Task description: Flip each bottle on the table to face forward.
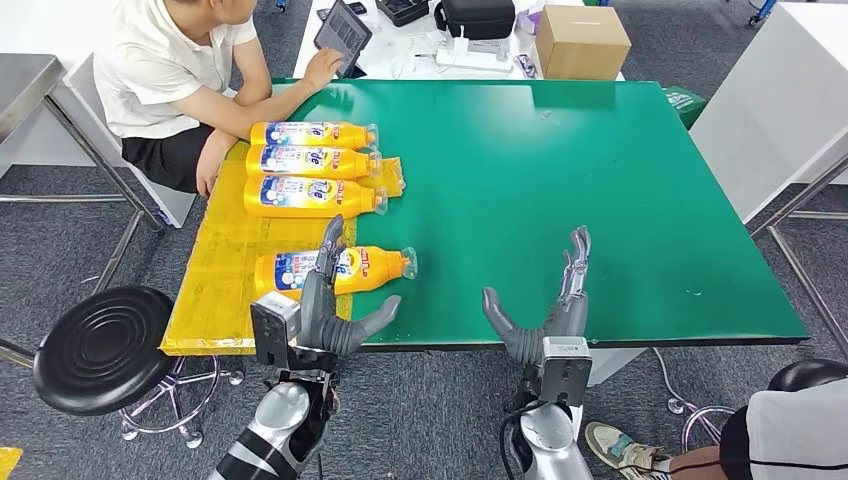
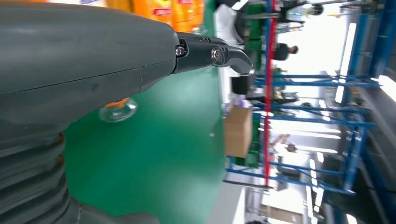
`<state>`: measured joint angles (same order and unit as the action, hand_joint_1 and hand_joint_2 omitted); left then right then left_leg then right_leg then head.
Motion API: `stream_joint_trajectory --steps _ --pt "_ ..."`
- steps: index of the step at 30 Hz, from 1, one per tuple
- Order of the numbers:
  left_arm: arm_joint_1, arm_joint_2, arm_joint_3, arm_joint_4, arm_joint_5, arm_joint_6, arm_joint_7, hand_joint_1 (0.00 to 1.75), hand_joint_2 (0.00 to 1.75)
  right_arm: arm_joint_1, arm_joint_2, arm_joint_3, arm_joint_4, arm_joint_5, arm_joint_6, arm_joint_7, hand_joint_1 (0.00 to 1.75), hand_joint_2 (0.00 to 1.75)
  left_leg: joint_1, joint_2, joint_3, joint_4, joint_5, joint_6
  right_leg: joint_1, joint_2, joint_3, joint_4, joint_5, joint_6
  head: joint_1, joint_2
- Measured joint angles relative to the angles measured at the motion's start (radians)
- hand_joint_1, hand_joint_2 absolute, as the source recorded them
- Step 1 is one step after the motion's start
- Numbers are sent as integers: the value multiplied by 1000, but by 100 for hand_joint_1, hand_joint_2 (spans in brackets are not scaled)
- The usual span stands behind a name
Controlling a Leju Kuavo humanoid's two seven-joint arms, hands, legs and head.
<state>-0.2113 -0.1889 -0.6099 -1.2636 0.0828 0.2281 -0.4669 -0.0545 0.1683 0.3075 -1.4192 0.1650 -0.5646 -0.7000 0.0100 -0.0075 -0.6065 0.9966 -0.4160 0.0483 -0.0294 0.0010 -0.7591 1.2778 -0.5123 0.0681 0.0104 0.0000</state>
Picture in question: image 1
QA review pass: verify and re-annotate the black phone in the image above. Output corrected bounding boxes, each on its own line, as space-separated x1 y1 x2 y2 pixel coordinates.
316 1 368 22

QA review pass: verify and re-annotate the standing person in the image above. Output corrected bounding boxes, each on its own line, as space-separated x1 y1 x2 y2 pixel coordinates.
584 377 848 480

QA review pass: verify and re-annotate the black tablet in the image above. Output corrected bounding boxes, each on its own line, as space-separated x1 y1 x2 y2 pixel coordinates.
313 0 374 79

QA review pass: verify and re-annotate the yellow taped cardboard sheet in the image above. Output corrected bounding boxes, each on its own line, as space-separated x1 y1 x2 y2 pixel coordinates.
160 142 407 358

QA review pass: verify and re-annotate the brown cardboard box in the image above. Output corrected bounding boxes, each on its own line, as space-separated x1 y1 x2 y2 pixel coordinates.
535 5 633 82

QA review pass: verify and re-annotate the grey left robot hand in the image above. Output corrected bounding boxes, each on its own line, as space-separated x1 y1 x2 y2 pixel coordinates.
296 215 403 357

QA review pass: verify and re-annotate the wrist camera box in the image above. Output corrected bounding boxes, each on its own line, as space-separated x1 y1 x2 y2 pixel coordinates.
250 291 303 370
539 336 594 407

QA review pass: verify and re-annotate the steel table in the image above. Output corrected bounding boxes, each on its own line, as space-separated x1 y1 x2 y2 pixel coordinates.
0 54 167 370

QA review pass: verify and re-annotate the white side table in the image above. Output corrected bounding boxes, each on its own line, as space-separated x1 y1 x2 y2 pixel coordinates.
688 1 848 362

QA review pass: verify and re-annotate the black round stool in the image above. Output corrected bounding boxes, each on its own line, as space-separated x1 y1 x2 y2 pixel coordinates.
667 359 848 455
33 286 245 450

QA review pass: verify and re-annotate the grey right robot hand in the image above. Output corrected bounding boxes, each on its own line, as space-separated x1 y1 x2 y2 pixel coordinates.
482 225 592 367

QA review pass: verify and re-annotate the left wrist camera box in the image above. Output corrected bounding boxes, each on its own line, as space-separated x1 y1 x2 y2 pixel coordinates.
250 291 303 370

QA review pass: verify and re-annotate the purple white tissue pack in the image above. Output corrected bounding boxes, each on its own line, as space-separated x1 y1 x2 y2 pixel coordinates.
516 3 546 36

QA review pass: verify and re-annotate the black bag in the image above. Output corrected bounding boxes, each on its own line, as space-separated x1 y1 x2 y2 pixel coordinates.
433 0 517 41

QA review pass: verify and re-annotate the seated person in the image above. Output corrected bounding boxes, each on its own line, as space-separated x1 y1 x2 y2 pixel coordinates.
92 0 347 200

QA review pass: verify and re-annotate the orange detergent bottle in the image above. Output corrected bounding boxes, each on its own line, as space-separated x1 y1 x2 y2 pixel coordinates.
254 245 419 301
245 144 384 182
250 121 380 153
243 174 390 221

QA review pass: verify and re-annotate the white power strip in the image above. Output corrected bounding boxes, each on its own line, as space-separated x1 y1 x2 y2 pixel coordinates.
435 26 516 75

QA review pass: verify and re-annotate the green printed bag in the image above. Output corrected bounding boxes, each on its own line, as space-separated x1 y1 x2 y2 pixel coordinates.
664 86 709 131

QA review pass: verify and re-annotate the white bench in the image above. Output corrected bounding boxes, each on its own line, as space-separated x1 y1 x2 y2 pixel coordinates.
62 52 197 231

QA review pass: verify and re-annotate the white floor cable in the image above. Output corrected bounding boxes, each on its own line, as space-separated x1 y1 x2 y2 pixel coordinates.
652 349 687 407

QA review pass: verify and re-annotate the white table leg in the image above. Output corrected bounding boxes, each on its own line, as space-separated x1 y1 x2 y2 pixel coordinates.
586 347 654 388

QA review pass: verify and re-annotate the black tray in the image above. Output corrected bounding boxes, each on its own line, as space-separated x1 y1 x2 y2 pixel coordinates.
375 0 432 28

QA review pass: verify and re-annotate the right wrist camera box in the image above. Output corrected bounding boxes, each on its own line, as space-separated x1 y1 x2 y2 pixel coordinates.
539 336 594 407

